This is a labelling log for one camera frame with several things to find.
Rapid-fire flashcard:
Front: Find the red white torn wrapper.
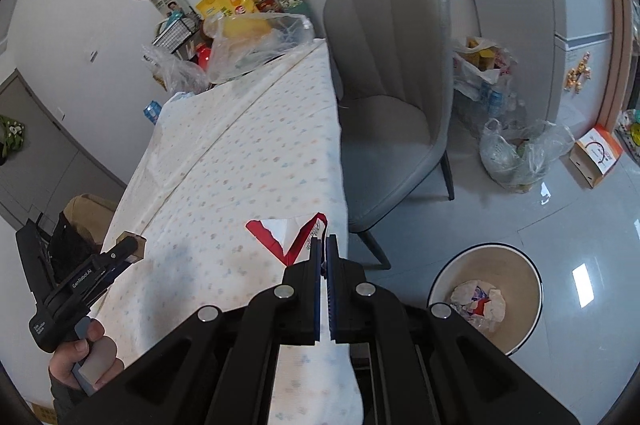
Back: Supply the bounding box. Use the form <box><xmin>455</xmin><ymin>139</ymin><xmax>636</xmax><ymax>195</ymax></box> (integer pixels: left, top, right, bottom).
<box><xmin>245</xmin><ymin>213</ymin><xmax>328</xmax><ymax>267</ymax></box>

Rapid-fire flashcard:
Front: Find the brown chair with black bag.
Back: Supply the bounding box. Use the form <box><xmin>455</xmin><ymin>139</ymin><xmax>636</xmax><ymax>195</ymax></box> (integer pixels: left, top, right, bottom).
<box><xmin>46</xmin><ymin>193</ymin><xmax>117</xmax><ymax>283</ymax></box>

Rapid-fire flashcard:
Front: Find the clear plastic bag on table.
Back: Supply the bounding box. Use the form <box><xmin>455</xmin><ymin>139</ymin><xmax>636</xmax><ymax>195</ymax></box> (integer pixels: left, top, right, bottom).
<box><xmin>203</xmin><ymin>12</ymin><xmax>314</xmax><ymax>85</ymax></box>

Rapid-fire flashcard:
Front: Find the clear trash bag on floor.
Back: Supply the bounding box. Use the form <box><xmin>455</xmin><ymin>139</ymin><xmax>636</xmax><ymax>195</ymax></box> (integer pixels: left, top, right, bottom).
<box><xmin>480</xmin><ymin>119</ymin><xmax>575</xmax><ymax>192</ymax></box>

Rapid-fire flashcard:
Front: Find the fridge magnet cluster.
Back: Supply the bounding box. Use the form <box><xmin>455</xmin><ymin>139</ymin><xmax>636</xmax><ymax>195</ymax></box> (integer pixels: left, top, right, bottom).
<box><xmin>564</xmin><ymin>52</ymin><xmax>591</xmax><ymax>94</ymax></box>

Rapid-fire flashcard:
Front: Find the white refrigerator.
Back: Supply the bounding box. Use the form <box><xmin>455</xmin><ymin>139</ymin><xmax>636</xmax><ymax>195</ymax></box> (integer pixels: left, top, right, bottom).
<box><xmin>439</xmin><ymin>0</ymin><xmax>622</xmax><ymax>142</ymax></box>

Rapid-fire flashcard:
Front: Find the floral white tablecloth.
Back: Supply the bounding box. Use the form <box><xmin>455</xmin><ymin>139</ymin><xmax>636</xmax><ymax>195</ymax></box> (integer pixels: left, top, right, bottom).
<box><xmin>92</xmin><ymin>36</ymin><xmax>364</xmax><ymax>425</ymax></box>

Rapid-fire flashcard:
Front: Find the small plastic bag on table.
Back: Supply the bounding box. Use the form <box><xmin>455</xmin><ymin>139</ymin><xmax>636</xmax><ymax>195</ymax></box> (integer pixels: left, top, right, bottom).
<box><xmin>142</xmin><ymin>46</ymin><xmax>210</xmax><ymax>95</ymax></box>

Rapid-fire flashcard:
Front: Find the smiley face plastic bag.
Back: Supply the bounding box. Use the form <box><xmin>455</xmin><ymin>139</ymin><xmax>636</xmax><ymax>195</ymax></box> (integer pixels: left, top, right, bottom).
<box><xmin>616</xmin><ymin>109</ymin><xmax>640</xmax><ymax>154</ymax></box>

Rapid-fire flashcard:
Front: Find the small brown cardboard box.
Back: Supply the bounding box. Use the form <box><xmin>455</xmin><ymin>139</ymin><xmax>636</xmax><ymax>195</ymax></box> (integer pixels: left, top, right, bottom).
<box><xmin>115</xmin><ymin>231</ymin><xmax>146</xmax><ymax>263</ymax></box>

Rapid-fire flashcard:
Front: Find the white paper napkin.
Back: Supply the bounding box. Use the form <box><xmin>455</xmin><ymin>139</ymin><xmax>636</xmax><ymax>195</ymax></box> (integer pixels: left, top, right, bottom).
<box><xmin>449</xmin><ymin>280</ymin><xmax>506</xmax><ymax>335</ymax></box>

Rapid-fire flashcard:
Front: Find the yellow snack bag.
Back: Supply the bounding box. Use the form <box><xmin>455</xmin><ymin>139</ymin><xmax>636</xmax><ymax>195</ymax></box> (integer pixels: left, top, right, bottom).
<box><xmin>196</xmin><ymin>0</ymin><xmax>259</xmax><ymax>19</ymax></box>

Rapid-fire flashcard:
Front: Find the white round trash bin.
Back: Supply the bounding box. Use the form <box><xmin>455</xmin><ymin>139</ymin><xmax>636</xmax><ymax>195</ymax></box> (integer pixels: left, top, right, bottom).
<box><xmin>427</xmin><ymin>243</ymin><xmax>544</xmax><ymax>356</ymax></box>

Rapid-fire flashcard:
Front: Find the grey upholstered chair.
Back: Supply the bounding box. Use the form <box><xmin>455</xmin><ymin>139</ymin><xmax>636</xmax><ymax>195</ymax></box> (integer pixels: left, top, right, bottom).
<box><xmin>323</xmin><ymin>0</ymin><xmax>454</xmax><ymax>270</ymax></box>

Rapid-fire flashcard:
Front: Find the blue drink can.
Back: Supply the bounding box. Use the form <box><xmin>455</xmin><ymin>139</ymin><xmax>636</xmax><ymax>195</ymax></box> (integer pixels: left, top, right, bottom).
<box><xmin>144</xmin><ymin>100</ymin><xmax>162</xmax><ymax>125</ymax></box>

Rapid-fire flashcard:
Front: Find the orange white cardboard box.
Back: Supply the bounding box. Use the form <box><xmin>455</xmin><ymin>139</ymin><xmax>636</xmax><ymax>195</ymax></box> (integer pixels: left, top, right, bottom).
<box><xmin>570</xmin><ymin>124</ymin><xmax>623</xmax><ymax>188</ymax></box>

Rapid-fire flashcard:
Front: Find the wire basket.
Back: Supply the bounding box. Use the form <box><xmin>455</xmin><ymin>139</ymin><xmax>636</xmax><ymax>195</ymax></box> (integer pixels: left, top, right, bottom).
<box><xmin>152</xmin><ymin>16</ymin><xmax>200</xmax><ymax>52</ymax></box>

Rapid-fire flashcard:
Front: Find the white bag with bottles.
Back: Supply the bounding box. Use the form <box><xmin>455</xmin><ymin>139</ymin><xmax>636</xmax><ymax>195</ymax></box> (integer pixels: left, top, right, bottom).
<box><xmin>452</xmin><ymin>36</ymin><xmax>518</xmax><ymax>130</ymax></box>

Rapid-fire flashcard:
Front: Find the grey door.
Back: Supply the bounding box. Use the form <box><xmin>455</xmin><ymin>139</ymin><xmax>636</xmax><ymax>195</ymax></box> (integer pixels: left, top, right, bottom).
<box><xmin>1</xmin><ymin>71</ymin><xmax>125</xmax><ymax>232</ymax></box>

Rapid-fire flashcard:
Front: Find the person's left hand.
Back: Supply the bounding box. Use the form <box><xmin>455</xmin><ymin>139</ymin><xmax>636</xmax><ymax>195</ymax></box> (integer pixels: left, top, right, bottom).
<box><xmin>49</xmin><ymin>319</ymin><xmax>125</xmax><ymax>390</ymax></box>

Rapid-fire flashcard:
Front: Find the red bottle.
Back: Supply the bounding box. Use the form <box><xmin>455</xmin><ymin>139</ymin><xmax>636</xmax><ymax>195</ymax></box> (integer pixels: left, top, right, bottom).
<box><xmin>195</xmin><ymin>44</ymin><xmax>212</xmax><ymax>71</ymax></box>

